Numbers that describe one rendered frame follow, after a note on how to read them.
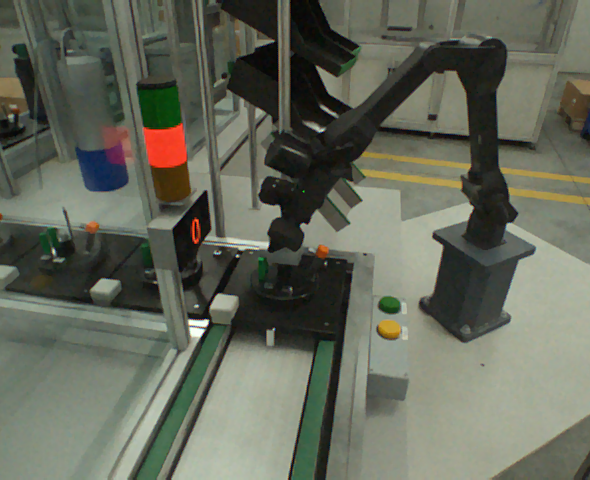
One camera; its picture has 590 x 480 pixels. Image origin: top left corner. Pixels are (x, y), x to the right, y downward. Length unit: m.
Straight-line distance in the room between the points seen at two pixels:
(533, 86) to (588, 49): 4.75
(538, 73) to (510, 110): 0.39
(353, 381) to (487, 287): 0.35
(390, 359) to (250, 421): 0.26
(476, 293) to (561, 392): 0.23
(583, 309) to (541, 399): 0.33
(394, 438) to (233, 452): 0.27
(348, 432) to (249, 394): 0.19
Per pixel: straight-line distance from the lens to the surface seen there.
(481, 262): 0.89
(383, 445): 0.81
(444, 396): 0.90
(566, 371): 1.04
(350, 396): 0.74
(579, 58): 9.59
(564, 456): 2.05
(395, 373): 0.77
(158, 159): 0.59
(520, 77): 4.86
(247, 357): 0.84
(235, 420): 0.76
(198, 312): 0.86
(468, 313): 0.99
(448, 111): 4.88
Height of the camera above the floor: 1.53
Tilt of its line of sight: 32 degrees down
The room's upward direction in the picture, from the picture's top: straight up
